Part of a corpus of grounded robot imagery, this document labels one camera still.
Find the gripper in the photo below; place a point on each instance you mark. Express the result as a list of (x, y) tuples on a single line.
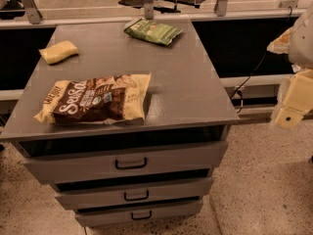
[(302, 43)]

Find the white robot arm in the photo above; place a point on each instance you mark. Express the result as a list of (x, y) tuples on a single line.
[(297, 43)]

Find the green chip bag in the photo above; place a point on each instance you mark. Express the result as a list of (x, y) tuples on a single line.
[(157, 33)]

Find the brown and cream chip bag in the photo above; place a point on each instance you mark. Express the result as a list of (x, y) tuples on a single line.
[(102, 100)]

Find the grey drawer cabinet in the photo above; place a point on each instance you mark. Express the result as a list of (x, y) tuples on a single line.
[(125, 130)]

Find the middle grey drawer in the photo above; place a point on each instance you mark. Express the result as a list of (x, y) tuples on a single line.
[(134, 194)]

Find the grey drawer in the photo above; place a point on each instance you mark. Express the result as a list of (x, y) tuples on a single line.
[(122, 163), (134, 194), (139, 213)]

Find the bottom grey drawer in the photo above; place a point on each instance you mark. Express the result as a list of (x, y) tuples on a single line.
[(139, 213)]

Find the top grey drawer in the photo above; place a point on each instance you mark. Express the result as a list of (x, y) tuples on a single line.
[(122, 163)]

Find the yellow sponge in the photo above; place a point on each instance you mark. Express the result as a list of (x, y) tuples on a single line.
[(58, 52)]

